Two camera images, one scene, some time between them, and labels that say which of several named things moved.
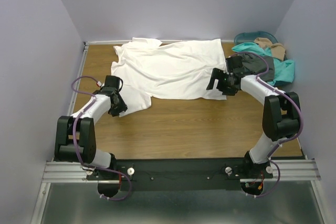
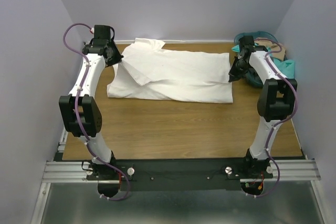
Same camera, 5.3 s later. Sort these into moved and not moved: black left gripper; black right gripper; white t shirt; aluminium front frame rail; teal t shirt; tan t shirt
Moved: black right gripper; white t shirt; black left gripper
Not moved: teal t shirt; tan t shirt; aluminium front frame rail
